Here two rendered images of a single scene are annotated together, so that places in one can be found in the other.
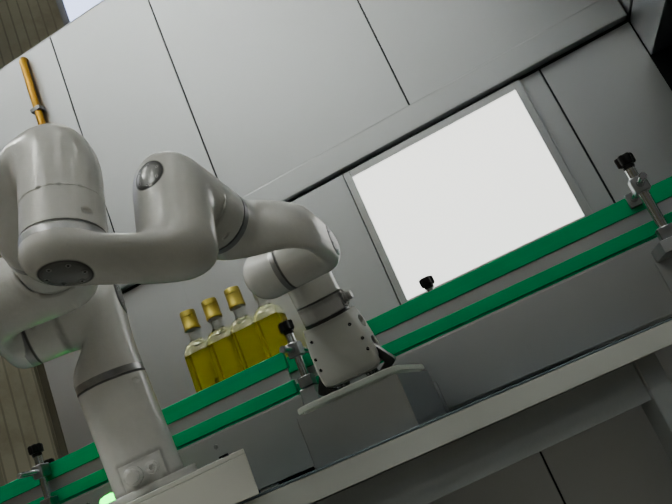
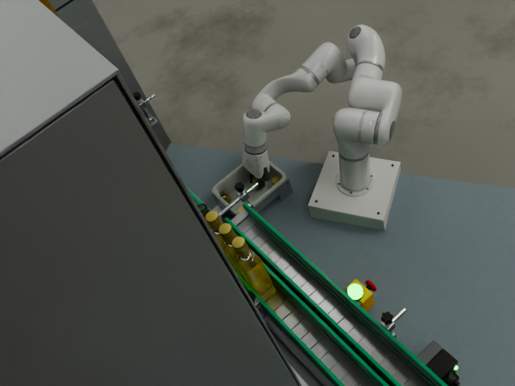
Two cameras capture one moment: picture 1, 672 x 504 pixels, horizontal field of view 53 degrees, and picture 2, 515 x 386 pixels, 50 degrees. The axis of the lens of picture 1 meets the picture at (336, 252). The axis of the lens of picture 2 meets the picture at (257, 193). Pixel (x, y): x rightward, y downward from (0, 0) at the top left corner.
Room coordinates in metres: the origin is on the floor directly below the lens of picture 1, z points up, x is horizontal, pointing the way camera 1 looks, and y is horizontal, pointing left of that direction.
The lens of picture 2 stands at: (1.80, 1.05, 2.30)
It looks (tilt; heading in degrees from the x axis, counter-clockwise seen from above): 52 degrees down; 235
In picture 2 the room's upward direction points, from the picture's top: 23 degrees counter-clockwise
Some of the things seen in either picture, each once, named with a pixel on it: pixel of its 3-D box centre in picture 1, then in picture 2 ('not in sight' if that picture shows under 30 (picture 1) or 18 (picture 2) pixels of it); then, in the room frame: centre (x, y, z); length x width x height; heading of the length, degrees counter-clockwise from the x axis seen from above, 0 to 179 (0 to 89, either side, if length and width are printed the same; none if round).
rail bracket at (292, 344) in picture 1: (301, 353); (237, 201); (1.23, 0.13, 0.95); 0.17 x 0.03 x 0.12; 166
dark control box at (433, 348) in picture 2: not in sight; (435, 366); (1.34, 0.84, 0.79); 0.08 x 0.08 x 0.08; 76
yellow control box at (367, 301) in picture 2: not in sight; (357, 298); (1.27, 0.56, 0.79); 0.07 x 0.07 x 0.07; 76
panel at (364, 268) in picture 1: (366, 245); not in sight; (1.45, -0.07, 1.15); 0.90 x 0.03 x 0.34; 76
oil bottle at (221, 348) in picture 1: (235, 375); (242, 260); (1.40, 0.30, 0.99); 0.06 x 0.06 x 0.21; 75
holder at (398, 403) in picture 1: (380, 414); (246, 196); (1.14, 0.04, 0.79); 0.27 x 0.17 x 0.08; 166
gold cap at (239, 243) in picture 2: (189, 320); (240, 246); (1.42, 0.35, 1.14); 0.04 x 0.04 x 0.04
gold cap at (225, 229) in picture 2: (211, 309); (227, 232); (1.40, 0.30, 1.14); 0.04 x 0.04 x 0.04
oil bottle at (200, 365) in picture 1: (212, 386); (255, 274); (1.42, 0.35, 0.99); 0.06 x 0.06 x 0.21; 75
